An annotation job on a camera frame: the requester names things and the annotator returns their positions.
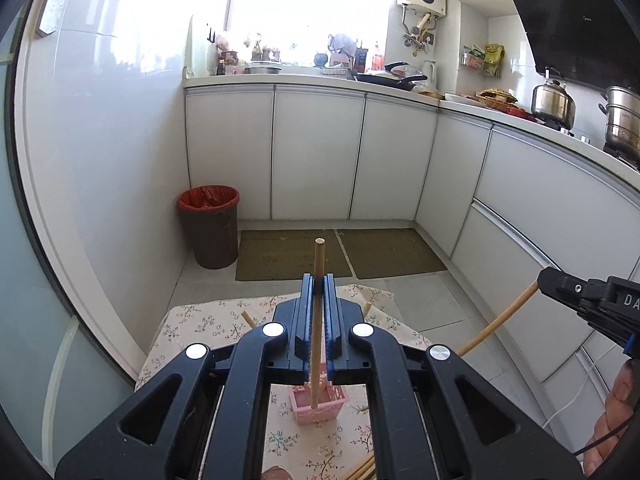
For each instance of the floral tablecloth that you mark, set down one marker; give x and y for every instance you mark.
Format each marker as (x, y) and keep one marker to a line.
(210, 320)

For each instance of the pink perforated utensil basket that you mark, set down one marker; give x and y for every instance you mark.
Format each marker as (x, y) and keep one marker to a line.
(331, 405)

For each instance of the steel kettle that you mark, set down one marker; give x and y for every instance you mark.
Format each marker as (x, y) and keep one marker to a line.
(552, 100)

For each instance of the person's right hand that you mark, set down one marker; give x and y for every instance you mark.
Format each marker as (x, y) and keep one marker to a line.
(620, 395)

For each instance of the black frying pan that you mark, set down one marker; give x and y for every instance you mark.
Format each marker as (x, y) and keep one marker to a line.
(385, 80)

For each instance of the steel basin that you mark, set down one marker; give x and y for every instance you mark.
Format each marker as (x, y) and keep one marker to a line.
(262, 68)

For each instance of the gas stove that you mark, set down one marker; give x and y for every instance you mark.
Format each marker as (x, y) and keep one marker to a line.
(620, 152)

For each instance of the woven food basket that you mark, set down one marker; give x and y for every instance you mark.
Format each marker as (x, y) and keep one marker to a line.
(495, 97)

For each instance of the wall spice rack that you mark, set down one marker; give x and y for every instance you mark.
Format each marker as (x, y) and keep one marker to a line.
(482, 60)

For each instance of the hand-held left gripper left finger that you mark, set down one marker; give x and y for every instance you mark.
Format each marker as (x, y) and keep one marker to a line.
(308, 320)

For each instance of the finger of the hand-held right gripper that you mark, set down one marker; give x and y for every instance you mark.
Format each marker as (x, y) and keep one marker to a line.
(565, 285)

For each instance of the reddish brown object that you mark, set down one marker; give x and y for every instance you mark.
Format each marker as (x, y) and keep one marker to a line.
(276, 474)

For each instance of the red oil bottle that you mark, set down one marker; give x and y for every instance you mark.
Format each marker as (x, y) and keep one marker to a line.
(377, 60)

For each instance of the olive floor mat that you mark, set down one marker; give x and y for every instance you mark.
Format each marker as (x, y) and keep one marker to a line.
(390, 252)
(290, 255)

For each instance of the dark sauce bottle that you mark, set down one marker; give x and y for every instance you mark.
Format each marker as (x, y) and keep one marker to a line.
(360, 60)

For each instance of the metal door bracket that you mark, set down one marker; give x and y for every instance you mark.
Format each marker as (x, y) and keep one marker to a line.
(54, 5)

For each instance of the steel steamer pot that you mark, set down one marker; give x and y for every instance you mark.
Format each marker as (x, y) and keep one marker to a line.
(622, 120)

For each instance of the white kitchen countertop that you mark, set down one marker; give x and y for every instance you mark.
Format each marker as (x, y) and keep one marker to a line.
(300, 79)

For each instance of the white jug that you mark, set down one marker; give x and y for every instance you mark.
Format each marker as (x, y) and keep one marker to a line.
(430, 75)

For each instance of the black range hood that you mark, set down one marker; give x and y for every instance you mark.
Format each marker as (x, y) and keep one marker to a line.
(575, 15)

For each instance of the red bin liner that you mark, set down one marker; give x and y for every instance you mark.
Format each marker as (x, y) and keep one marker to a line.
(200, 199)

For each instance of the brown trash bin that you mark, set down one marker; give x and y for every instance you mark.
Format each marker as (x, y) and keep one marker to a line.
(210, 235)

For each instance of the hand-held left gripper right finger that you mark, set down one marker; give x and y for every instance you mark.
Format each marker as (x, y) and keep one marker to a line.
(330, 320)

